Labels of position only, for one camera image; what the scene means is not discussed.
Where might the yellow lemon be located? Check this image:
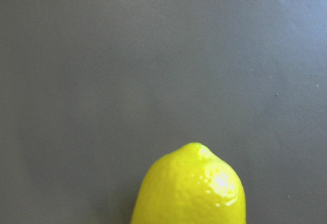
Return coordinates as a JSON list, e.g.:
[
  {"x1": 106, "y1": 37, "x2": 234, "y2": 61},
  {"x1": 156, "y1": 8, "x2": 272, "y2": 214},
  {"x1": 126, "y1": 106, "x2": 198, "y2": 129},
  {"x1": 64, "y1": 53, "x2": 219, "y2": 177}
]
[{"x1": 131, "y1": 142, "x2": 247, "y2": 223}]

